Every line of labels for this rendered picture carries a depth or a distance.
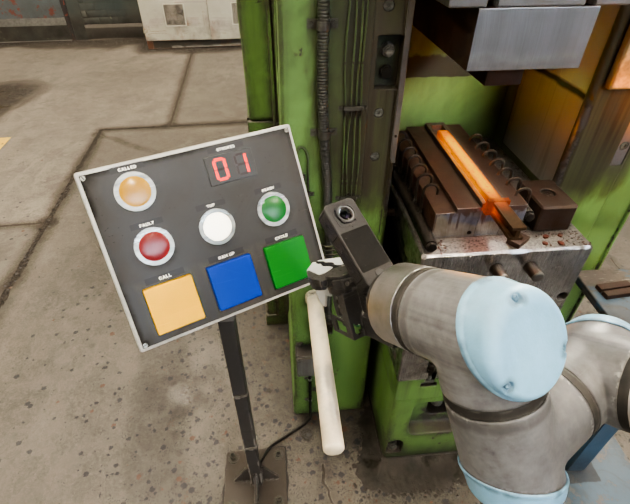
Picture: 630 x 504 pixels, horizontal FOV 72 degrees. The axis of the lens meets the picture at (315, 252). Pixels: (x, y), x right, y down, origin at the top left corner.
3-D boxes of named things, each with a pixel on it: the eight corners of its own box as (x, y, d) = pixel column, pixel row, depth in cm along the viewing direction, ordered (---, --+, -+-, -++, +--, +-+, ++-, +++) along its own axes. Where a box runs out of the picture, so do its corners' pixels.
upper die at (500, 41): (578, 68, 75) (601, 5, 69) (465, 71, 73) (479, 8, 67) (483, 16, 107) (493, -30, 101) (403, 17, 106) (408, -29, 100)
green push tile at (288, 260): (314, 274, 77) (303, 234, 76) (276, 290, 75) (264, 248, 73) (310, 273, 79) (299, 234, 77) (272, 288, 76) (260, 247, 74)
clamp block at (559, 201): (569, 230, 98) (580, 206, 94) (533, 232, 98) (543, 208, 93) (543, 201, 107) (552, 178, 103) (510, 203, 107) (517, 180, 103)
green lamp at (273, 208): (288, 224, 74) (287, 202, 71) (260, 225, 74) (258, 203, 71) (287, 213, 76) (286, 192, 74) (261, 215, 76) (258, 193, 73)
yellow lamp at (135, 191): (152, 208, 64) (145, 183, 62) (120, 210, 64) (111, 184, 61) (156, 197, 67) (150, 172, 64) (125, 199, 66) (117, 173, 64)
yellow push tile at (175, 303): (205, 317, 70) (191, 273, 68) (158, 336, 67) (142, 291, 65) (203, 315, 71) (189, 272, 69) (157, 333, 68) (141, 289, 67)
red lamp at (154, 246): (171, 262, 66) (165, 240, 63) (140, 264, 66) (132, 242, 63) (174, 250, 68) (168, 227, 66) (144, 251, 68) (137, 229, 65)
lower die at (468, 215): (518, 233, 97) (529, 201, 92) (430, 238, 96) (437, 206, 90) (454, 149, 130) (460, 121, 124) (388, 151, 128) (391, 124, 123)
